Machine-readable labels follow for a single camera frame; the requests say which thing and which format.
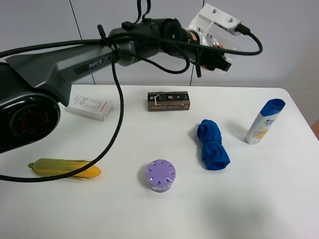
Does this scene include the yellow corn cob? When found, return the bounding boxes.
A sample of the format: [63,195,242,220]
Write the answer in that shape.
[28,158,102,178]

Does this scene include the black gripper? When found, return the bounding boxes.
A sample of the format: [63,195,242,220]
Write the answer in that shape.
[193,47,232,72]

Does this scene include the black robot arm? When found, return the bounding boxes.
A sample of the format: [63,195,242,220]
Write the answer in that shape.
[0,18,199,152]

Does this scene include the black cable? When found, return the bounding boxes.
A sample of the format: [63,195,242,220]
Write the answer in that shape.
[0,0,264,182]

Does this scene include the brown cardboard box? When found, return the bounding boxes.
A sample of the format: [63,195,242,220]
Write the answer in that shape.
[147,91,190,112]

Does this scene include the white blue shampoo bottle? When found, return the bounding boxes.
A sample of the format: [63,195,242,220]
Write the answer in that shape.
[245,99,286,144]

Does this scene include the white paper box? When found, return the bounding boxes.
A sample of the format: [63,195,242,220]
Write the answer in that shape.
[65,95,112,121]

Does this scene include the purple air freshener jar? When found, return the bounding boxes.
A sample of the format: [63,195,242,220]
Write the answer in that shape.
[146,159,176,193]

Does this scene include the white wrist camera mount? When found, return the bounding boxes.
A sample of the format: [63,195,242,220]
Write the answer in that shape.
[187,3,242,46]

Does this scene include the rolled blue towel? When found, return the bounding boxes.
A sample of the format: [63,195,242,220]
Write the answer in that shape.
[197,119,231,171]

